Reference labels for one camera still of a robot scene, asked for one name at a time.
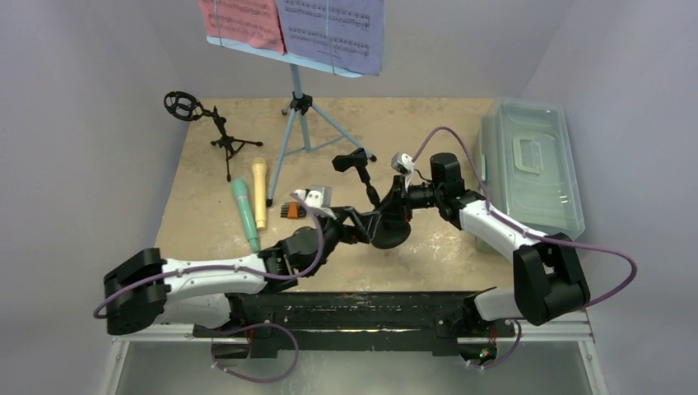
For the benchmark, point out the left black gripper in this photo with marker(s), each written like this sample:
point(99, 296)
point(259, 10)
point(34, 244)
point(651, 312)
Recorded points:
point(359, 231)

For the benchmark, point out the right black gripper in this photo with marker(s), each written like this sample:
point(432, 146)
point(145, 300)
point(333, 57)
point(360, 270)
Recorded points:
point(400, 195)

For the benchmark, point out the black round-base mic stand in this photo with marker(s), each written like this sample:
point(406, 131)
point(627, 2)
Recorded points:
point(389, 234)

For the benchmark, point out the beige microphone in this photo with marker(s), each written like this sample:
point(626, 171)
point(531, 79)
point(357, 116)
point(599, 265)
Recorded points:
point(259, 171)

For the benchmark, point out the green microphone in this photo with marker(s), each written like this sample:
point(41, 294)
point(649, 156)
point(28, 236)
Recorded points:
point(241, 195)

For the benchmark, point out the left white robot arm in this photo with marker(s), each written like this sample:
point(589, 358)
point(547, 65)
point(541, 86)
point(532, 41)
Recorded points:
point(139, 290)

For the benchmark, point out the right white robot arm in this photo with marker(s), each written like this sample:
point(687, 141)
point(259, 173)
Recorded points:
point(548, 280)

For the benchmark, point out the orange hex key set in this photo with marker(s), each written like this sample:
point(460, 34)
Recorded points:
point(292, 210)

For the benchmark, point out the blue music stand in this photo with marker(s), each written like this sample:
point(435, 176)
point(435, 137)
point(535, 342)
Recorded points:
point(299, 105)

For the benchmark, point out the clear plastic storage box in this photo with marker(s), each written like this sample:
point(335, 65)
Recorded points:
point(523, 154)

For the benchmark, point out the purple sheet music page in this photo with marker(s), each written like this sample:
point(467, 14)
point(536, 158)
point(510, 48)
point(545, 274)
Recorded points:
point(341, 34)

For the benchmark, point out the red sheet music page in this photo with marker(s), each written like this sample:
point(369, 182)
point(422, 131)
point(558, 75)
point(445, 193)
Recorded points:
point(253, 22)

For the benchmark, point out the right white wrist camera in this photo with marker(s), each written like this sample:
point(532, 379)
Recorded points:
point(403, 164)

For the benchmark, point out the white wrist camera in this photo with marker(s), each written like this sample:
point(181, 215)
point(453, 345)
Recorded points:
point(403, 164)
point(315, 196)

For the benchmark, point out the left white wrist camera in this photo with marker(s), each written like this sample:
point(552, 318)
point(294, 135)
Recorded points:
point(315, 196)

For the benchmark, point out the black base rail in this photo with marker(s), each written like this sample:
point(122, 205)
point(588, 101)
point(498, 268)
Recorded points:
point(442, 323)

